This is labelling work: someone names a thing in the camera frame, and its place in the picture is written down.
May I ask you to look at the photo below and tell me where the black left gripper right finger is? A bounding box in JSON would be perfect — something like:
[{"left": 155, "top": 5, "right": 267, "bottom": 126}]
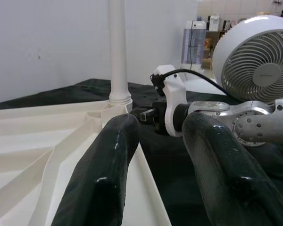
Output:
[{"left": 181, "top": 112, "right": 283, "bottom": 226}]

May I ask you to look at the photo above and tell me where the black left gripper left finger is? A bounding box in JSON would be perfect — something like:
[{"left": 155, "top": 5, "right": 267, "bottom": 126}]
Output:
[{"left": 51, "top": 113, "right": 142, "bottom": 226}]

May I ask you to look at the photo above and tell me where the white plastic screw-in table leg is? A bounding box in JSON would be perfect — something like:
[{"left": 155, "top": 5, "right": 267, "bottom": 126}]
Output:
[{"left": 108, "top": 0, "right": 133, "bottom": 111}]

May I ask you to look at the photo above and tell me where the white plastic children table top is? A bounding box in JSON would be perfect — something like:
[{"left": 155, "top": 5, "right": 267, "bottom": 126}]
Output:
[{"left": 0, "top": 100, "right": 172, "bottom": 226}]

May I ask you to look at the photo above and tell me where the black fabric table cover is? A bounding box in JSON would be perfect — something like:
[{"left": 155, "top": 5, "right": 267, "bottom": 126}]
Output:
[{"left": 0, "top": 79, "right": 283, "bottom": 226}]

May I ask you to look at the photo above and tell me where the white tower air purifier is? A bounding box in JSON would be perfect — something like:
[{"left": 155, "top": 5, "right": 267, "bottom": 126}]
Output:
[{"left": 181, "top": 20, "right": 207, "bottom": 70}]

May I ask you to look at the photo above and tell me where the wooden shelf unit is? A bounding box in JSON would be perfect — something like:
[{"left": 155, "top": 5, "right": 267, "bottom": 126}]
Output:
[{"left": 201, "top": 29, "right": 227, "bottom": 71}]

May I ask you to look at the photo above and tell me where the white countertop kitchen appliance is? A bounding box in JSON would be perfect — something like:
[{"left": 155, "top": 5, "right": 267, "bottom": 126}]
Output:
[{"left": 207, "top": 14, "right": 221, "bottom": 31}]

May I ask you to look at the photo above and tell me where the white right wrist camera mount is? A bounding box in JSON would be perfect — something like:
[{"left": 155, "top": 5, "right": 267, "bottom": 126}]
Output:
[{"left": 150, "top": 65, "right": 187, "bottom": 137}]

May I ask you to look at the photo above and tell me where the thin black hanging cable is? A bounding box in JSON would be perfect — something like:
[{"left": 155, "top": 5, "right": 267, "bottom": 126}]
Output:
[{"left": 189, "top": 21, "right": 195, "bottom": 70}]

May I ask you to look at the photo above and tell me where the white round pedestal fan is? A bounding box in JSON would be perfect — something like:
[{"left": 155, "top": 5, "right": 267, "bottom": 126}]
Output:
[{"left": 212, "top": 15, "right": 283, "bottom": 103}]

